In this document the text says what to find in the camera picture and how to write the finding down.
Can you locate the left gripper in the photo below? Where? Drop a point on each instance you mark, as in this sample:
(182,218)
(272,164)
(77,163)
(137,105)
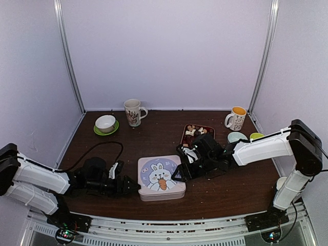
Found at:
(119,192)

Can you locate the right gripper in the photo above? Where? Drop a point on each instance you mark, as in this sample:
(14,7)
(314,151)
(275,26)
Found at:
(182,169)

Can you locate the bunny tin lid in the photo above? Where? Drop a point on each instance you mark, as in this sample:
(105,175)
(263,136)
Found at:
(154,174)

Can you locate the tin box with dividers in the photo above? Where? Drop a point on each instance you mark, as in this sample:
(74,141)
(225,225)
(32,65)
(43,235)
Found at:
(160,196)

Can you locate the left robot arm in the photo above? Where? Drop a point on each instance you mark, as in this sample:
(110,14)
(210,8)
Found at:
(42,187)

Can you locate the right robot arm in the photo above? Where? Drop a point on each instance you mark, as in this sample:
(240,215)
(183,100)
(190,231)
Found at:
(298,141)

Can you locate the red chocolate tray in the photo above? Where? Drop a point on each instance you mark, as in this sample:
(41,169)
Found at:
(192,131)

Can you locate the green saucer plate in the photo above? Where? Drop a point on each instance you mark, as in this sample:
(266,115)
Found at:
(98,132)

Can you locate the grey blue small bowl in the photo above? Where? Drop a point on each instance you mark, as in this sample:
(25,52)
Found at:
(235,136)

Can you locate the white ceramic bowl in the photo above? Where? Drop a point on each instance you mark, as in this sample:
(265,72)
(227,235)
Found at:
(105,123)

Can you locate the seashell coral mug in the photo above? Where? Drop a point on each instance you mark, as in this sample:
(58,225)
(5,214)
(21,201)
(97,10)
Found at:
(134,112)

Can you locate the yellow inside floral mug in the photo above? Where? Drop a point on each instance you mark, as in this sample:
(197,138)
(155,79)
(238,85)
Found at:
(234,121)

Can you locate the green small bowl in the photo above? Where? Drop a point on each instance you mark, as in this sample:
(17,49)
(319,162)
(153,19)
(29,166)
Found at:
(256,135)

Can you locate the white cup near base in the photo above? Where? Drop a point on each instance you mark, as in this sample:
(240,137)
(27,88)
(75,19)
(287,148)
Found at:
(280,182)

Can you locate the front aluminium rail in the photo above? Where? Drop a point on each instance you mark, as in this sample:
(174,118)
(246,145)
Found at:
(230,230)

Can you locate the right aluminium frame post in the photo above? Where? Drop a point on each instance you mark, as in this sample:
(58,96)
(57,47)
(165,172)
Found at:
(271,29)

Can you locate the aluminium frame post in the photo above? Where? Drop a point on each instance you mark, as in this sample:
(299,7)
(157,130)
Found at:
(68,60)
(271,29)

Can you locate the left aluminium frame post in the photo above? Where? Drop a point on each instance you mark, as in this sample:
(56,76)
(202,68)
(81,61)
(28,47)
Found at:
(68,60)

